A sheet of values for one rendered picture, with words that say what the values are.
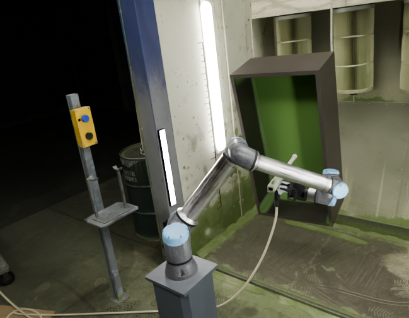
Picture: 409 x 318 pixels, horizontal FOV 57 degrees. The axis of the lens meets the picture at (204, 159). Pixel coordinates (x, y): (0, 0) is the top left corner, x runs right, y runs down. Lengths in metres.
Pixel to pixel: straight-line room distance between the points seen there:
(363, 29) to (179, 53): 1.54
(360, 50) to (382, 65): 0.40
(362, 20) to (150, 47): 1.77
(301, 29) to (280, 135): 1.14
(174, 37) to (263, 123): 0.96
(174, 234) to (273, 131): 1.35
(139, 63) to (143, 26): 0.25
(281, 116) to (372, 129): 1.17
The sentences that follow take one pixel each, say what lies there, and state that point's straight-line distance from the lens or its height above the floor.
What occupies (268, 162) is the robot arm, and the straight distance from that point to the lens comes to 1.99.
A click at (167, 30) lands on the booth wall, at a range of 2.92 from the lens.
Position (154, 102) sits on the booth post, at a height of 1.48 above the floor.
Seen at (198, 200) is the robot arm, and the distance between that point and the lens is 2.18.
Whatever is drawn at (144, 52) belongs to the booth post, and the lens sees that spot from 2.74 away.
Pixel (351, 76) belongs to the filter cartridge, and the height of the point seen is 1.40.
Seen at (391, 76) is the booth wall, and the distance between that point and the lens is 3.86.
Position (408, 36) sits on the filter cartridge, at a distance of 3.43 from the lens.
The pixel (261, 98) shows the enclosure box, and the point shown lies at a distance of 2.96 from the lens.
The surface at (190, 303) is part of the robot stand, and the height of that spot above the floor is 0.54.
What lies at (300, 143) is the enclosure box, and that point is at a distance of 3.02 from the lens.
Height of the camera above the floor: 1.94
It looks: 19 degrees down
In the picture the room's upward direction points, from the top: 7 degrees counter-clockwise
